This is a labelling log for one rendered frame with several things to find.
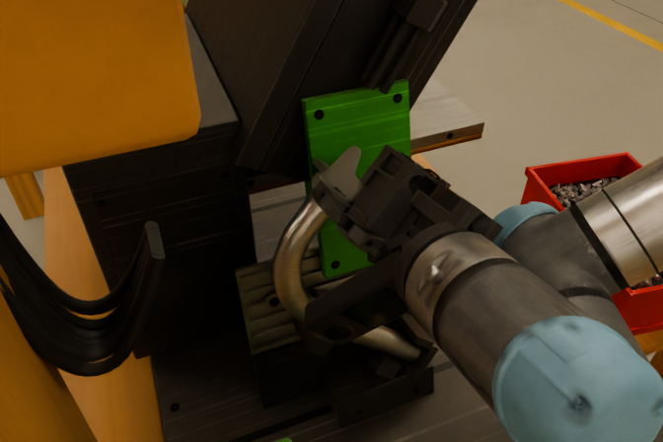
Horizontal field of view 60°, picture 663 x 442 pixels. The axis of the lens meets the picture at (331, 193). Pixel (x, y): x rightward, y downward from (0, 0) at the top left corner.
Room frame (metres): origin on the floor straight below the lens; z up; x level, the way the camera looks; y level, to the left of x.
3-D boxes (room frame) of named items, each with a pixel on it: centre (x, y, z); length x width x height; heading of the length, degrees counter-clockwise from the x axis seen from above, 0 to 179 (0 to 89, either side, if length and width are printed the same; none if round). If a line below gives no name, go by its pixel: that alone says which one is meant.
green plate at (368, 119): (0.51, -0.02, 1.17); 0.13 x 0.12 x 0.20; 21
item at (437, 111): (0.67, 0.00, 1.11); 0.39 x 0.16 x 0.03; 111
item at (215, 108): (0.61, 0.23, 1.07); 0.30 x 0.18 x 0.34; 21
